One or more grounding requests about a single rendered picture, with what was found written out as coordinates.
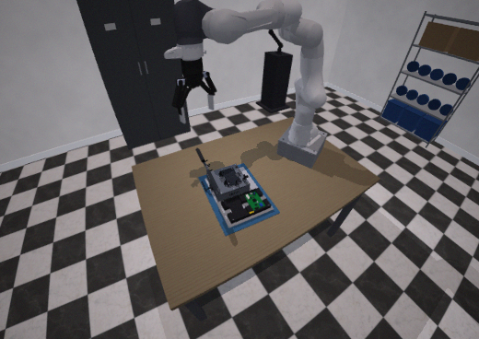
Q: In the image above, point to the green circuit board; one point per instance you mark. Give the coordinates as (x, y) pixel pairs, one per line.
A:
(254, 200)

